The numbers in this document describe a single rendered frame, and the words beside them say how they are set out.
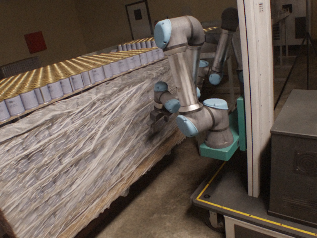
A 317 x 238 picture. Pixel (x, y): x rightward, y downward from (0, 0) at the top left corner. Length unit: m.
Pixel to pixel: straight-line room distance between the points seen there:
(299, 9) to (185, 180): 5.30
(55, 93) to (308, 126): 1.14
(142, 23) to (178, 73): 9.13
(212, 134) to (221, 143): 0.06
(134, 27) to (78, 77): 9.24
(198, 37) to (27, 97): 0.79
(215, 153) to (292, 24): 5.66
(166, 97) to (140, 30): 9.05
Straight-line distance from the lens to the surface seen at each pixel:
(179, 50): 1.06
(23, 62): 9.34
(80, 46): 12.77
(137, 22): 10.33
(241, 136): 1.33
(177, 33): 1.06
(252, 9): 1.16
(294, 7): 6.64
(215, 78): 1.60
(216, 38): 2.14
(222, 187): 1.62
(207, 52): 1.80
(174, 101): 1.26
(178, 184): 2.21
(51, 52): 11.82
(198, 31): 1.13
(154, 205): 2.06
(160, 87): 1.32
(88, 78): 1.32
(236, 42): 1.70
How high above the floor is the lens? 1.37
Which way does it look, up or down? 23 degrees down
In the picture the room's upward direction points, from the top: 11 degrees counter-clockwise
